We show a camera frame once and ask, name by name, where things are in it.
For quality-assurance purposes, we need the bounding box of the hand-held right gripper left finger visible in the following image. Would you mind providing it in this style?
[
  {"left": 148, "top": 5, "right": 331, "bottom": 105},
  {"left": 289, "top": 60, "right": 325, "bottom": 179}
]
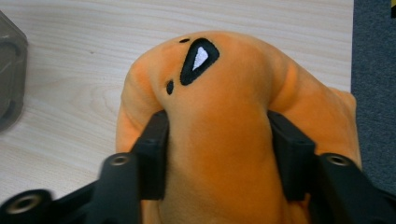
[{"left": 92, "top": 109, "right": 171, "bottom": 224}]

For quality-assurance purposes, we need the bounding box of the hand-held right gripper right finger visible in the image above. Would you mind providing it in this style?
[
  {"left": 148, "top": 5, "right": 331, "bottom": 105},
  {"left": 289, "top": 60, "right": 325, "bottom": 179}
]
[{"left": 266, "top": 109, "right": 396, "bottom": 224}]

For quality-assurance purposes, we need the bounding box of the orange plush toy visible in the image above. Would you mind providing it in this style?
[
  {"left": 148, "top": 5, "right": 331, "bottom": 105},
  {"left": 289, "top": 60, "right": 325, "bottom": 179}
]
[{"left": 115, "top": 30, "right": 363, "bottom": 224}]

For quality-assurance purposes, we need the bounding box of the grey translucent storage box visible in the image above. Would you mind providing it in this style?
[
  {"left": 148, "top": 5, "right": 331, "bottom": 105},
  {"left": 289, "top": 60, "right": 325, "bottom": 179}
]
[{"left": 0, "top": 10, "right": 29, "bottom": 133}]

